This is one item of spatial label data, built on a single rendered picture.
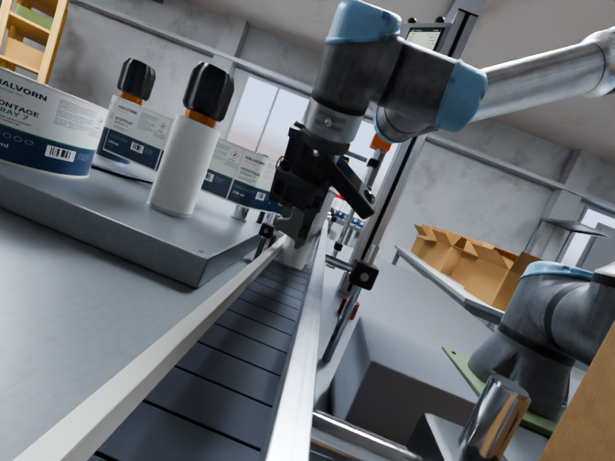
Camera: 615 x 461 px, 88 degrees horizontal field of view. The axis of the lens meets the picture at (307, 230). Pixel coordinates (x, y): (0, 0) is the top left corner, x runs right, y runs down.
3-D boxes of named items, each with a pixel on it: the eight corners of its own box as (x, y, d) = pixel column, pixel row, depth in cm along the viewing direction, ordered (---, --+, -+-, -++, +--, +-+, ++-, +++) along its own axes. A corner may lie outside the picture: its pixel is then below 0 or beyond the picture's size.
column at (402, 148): (338, 285, 81) (450, 19, 73) (354, 293, 81) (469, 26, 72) (338, 291, 76) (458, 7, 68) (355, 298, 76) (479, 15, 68)
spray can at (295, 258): (279, 257, 64) (318, 160, 61) (303, 267, 64) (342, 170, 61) (275, 262, 59) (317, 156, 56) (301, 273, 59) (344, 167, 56)
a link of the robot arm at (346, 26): (414, 22, 32) (335, -8, 32) (370, 124, 39) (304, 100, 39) (408, 18, 39) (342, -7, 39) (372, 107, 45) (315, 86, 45)
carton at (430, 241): (404, 251, 362) (418, 220, 358) (440, 265, 364) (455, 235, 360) (418, 260, 317) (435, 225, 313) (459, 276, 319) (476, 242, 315)
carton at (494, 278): (446, 281, 233) (469, 233, 228) (509, 305, 236) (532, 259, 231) (477, 301, 191) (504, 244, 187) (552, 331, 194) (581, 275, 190)
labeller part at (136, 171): (100, 152, 108) (101, 149, 108) (184, 187, 108) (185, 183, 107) (8, 134, 78) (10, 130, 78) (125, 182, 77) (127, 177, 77)
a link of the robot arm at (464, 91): (458, 93, 46) (386, 66, 46) (504, 59, 35) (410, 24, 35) (436, 145, 47) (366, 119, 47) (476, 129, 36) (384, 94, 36)
